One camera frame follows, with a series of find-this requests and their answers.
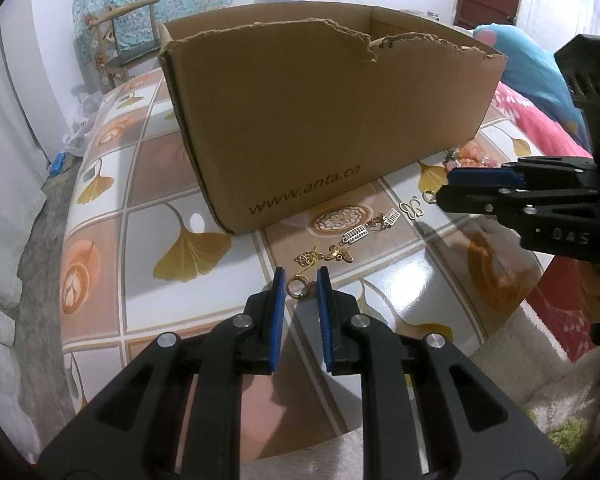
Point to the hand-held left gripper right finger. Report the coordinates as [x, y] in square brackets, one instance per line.
[324, 320]

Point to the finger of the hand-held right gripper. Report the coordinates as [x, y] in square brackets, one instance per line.
[480, 201]
[480, 178]

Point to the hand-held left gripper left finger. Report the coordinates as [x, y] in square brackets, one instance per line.
[278, 320]

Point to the silver abacus charm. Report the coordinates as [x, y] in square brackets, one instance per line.
[356, 234]
[391, 217]

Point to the brown cardboard box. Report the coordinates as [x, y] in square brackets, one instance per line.
[330, 125]

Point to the pink floral blanket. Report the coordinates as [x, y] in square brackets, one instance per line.
[535, 120]

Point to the gold bee charm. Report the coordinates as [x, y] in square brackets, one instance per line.
[341, 254]

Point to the gold butterfly charm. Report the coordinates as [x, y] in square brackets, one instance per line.
[411, 208]

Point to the blue plush pillow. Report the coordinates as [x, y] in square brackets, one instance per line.
[530, 65]

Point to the leaf printed tablecloth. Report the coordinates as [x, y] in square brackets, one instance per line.
[145, 195]

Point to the white green fluffy rug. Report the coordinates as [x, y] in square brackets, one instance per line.
[555, 410]

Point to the clear plastic bag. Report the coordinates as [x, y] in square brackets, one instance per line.
[82, 125]

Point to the white piped fabric cover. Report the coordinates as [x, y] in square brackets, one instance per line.
[10, 160]

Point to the wooden chair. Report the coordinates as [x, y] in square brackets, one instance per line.
[122, 35]

